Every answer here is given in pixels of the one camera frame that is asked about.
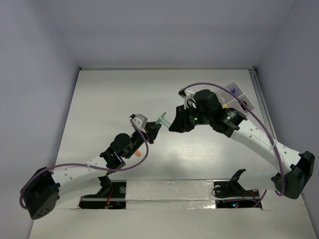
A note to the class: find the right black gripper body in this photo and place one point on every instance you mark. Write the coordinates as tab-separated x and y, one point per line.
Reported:
192	117

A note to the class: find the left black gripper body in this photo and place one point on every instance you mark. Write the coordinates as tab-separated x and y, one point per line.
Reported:
137	140

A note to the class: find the green highlighter pen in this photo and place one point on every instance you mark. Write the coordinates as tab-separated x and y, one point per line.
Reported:
162	120

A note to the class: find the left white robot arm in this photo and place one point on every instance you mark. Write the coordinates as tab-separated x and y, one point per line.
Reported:
46	188

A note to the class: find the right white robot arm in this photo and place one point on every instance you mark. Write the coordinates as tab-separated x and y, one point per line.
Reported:
293	169

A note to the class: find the white four-compartment organizer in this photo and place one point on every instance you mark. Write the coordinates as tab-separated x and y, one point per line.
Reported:
232	102

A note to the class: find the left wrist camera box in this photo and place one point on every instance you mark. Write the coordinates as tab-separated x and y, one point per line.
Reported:
138	121

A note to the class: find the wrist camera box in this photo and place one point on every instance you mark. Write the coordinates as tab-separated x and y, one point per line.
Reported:
188	97
138	121

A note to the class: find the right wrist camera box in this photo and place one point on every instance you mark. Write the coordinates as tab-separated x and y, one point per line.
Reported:
188	97

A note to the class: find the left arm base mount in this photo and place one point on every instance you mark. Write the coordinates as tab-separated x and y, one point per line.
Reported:
112	196

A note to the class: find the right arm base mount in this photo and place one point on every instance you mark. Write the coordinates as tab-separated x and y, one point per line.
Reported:
229	194

